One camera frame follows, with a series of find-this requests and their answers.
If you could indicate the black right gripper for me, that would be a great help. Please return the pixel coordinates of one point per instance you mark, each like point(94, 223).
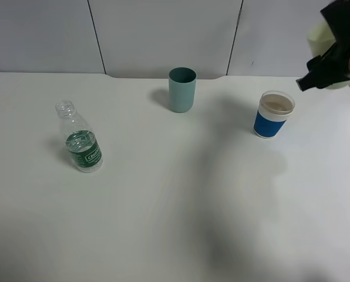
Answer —
point(337, 16)

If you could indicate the pale green plastic cup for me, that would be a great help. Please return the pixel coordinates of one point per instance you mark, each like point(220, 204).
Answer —
point(329, 67)

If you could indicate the clear bottle with green label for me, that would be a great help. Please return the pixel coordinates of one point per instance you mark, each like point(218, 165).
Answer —
point(79, 138)

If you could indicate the blue sleeved paper cup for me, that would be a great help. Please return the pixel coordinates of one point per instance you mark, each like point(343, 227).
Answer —
point(274, 108)

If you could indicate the teal plastic cup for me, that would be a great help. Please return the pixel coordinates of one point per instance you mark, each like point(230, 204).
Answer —
point(182, 85)

